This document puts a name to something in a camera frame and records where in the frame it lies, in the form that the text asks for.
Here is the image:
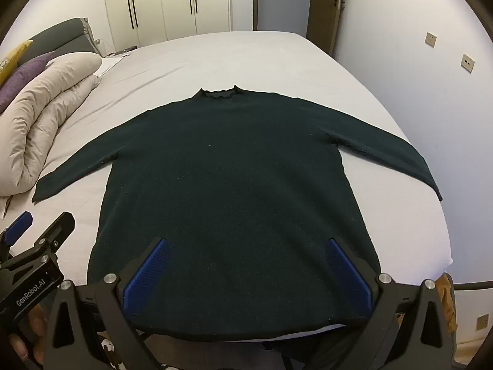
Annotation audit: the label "dark green sweater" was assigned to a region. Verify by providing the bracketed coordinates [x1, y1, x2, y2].
[31, 84, 443, 343]

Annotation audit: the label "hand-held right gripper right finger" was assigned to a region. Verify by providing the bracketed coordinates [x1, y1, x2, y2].
[325, 238, 453, 370]

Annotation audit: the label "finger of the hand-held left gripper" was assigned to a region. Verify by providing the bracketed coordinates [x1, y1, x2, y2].
[34, 212, 76, 257]
[0, 211, 34, 257]

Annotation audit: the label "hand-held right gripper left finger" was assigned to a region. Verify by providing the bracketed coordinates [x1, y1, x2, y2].
[44, 238, 172, 370]

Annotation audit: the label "yellow pillow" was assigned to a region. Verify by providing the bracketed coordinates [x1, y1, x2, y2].
[0, 39, 35, 85]

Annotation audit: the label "brown bag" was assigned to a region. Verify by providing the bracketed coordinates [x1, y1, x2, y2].
[435, 273, 459, 333]

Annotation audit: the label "white tall cabinet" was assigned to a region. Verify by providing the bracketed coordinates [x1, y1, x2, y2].
[256, 0, 313, 38]

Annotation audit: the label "brown door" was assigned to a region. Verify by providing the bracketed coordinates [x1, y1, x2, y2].
[307, 0, 346, 57]

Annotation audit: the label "white papers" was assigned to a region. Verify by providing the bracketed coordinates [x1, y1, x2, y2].
[94, 47, 134, 78]

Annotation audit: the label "white standing air conditioner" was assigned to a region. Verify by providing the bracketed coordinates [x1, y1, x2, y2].
[231, 0, 255, 32]

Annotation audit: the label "white bed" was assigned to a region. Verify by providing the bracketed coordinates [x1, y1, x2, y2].
[0, 30, 451, 343]

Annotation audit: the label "beige duvet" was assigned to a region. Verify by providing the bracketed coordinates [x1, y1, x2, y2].
[0, 52, 103, 216]

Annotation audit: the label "person's left hand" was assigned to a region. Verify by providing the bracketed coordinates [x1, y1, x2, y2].
[7, 302, 50, 367]

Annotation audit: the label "purple pillow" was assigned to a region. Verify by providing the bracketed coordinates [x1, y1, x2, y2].
[0, 51, 57, 113]

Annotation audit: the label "cream wardrobe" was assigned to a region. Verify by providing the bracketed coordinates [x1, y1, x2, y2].
[102, 0, 232, 49]

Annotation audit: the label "grey headboard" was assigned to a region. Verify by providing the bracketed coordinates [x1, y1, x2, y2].
[17, 17, 97, 66]

